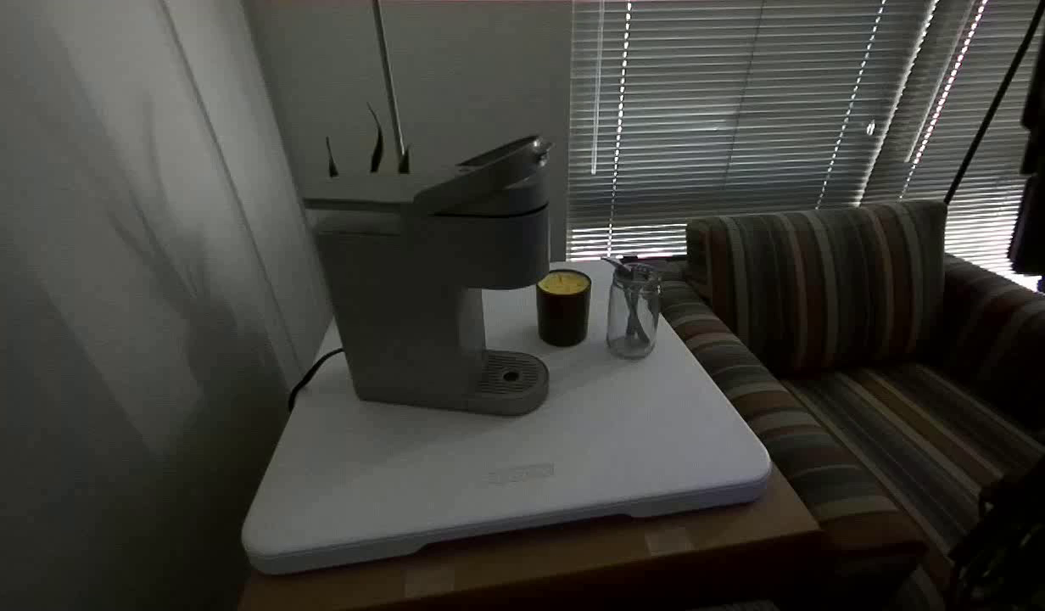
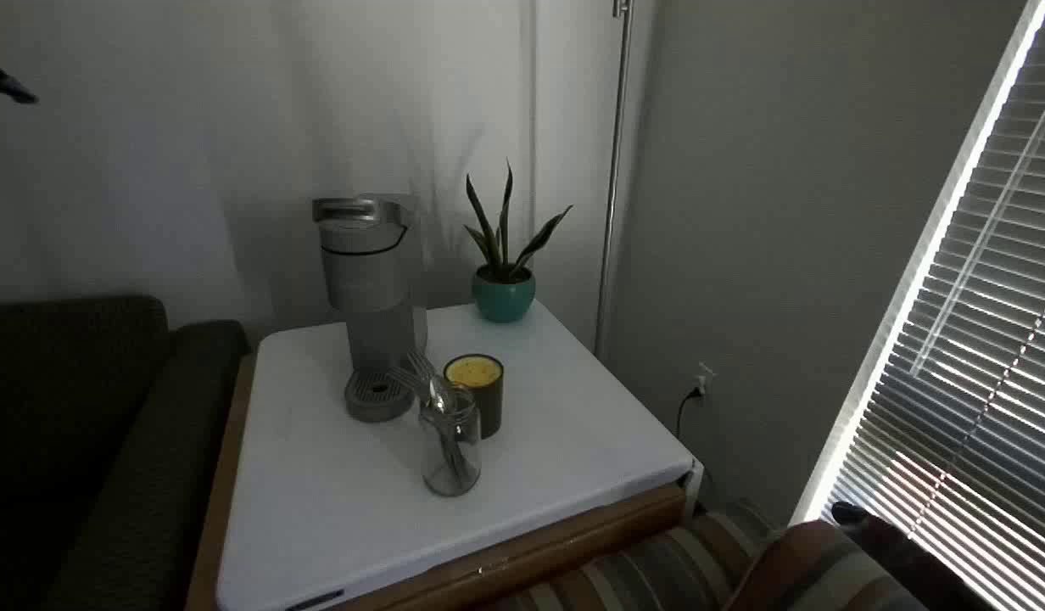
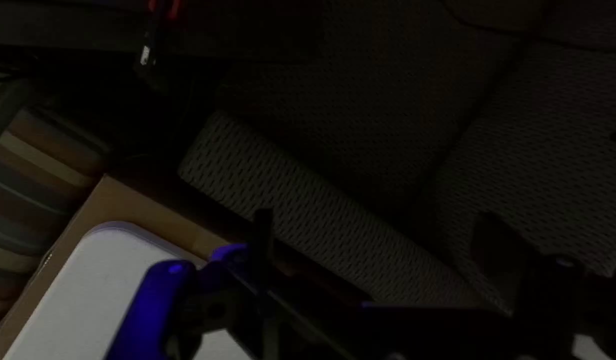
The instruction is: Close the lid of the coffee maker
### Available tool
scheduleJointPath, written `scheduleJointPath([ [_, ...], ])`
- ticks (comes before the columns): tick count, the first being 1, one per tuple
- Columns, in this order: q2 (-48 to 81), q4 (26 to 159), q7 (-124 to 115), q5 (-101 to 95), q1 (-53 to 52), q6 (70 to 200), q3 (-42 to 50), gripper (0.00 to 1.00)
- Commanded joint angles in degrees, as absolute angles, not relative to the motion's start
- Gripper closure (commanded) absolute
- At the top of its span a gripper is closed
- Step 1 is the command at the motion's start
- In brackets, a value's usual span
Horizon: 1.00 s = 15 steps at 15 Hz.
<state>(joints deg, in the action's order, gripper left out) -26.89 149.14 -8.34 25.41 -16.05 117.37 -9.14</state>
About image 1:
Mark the striped sofa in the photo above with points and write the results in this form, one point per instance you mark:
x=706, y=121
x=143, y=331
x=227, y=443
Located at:
x=893, y=386

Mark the wooden side table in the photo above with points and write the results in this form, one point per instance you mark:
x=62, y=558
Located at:
x=676, y=562

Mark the dark plant leaves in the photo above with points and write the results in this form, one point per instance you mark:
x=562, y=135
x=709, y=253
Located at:
x=389, y=141

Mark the dark candle jar yellow wax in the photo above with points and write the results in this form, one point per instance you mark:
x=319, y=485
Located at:
x=564, y=305

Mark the window blinds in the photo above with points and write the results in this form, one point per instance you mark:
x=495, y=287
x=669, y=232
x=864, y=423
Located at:
x=731, y=105

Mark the utensils in glass jar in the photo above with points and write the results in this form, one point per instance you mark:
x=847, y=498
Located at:
x=633, y=288

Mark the clear glass jar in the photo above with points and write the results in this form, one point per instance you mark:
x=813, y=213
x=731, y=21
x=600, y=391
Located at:
x=633, y=316

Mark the grey coffee maker body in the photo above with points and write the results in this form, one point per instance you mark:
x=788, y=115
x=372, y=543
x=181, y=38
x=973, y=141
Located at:
x=406, y=281

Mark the white plastic board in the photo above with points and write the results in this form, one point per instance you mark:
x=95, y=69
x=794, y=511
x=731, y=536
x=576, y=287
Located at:
x=354, y=479

